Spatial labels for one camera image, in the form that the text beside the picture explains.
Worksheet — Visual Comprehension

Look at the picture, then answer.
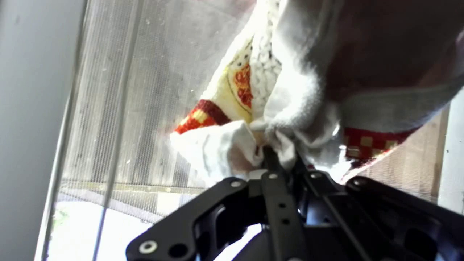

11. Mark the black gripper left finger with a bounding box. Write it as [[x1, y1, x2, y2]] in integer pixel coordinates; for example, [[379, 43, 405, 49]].
[[125, 143, 310, 261]]

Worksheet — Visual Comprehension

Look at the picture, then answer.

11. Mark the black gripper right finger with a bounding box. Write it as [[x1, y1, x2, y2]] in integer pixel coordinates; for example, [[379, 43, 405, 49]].
[[289, 157, 464, 261]]

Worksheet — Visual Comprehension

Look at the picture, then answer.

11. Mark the white and red towel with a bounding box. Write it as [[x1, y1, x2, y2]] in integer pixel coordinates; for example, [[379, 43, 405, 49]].
[[168, 0, 464, 186]]

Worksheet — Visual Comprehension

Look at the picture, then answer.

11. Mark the thin blind wand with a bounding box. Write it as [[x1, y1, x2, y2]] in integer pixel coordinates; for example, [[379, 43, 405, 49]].
[[90, 0, 145, 261]]

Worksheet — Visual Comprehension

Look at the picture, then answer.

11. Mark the window with frame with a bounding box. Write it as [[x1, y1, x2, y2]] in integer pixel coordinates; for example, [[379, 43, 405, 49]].
[[0, 0, 464, 261]]

